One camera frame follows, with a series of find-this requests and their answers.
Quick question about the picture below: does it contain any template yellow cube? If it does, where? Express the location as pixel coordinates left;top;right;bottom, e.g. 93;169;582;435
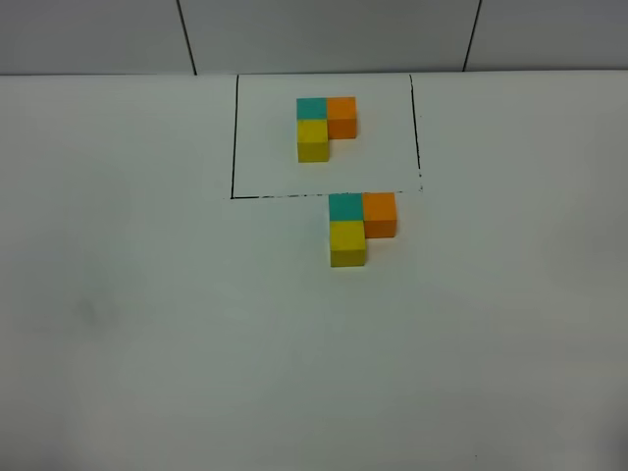
297;120;330;163

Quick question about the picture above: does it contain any template orange cube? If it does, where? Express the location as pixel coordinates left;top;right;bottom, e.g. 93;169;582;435
327;96;357;139

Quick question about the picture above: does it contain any template teal cube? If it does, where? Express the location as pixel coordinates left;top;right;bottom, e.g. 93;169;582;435
296;97;328;121

